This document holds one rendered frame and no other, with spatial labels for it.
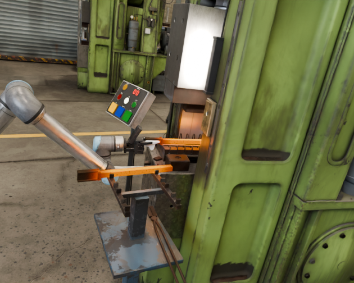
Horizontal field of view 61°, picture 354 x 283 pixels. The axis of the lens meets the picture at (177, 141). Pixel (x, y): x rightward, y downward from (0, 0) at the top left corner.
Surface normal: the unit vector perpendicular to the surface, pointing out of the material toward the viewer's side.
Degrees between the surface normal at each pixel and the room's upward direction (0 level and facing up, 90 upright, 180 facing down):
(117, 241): 0
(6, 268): 0
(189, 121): 90
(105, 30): 89
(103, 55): 90
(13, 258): 0
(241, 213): 90
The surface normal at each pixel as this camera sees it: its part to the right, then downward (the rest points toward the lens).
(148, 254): 0.15, -0.92
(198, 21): 0.26, 0.40
